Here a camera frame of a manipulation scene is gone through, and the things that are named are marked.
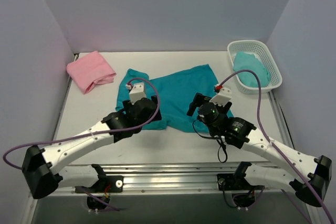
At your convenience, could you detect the teal t shirt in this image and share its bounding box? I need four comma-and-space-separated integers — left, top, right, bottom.
116, 65, 218, 133

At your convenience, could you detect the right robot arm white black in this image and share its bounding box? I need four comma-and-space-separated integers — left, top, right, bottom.
186, 93, 332, 207

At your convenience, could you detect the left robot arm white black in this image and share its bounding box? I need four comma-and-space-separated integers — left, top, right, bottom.
22, 95, 161, 199

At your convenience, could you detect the light green t shirt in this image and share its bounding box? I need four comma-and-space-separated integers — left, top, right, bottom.
233, 51, 271, 88

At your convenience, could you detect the folded pink t shirt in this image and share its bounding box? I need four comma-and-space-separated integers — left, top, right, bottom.
66, 51, 116, 94

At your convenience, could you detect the white plastic basket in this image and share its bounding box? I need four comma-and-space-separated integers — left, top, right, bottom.
227, 40, 282, 94

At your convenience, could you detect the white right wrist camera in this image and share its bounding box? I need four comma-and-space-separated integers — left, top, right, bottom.
210, 84, 232, 107

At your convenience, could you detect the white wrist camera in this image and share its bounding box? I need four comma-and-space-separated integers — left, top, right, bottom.
210, 84, 232, 107
125, 82, 146, 105

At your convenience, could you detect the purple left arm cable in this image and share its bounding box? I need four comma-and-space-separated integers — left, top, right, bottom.
2, 78, 160, 169

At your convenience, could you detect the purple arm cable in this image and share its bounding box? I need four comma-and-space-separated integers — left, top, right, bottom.
217, 69, 333, 224
2, 78, 160, 169

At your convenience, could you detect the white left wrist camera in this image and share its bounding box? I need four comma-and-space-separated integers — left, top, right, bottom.
125, 82, 146, 105

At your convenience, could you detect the black right arm cable loop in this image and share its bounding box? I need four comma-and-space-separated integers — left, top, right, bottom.
192, 119, 229, 164

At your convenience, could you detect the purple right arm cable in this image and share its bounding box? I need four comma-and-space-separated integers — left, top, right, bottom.
217, 69, 333, 224

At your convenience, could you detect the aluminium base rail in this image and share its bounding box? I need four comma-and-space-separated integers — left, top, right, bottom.
28, 162, 297, 197

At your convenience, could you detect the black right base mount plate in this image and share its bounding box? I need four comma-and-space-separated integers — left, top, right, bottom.
217, 173, 263, 191

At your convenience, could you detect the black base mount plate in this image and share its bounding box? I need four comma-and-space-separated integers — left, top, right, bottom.
217, 173, 263, 191
84, 175, 124, 194

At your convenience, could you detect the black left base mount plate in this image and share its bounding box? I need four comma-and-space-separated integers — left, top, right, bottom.
84, 175, 124, 194

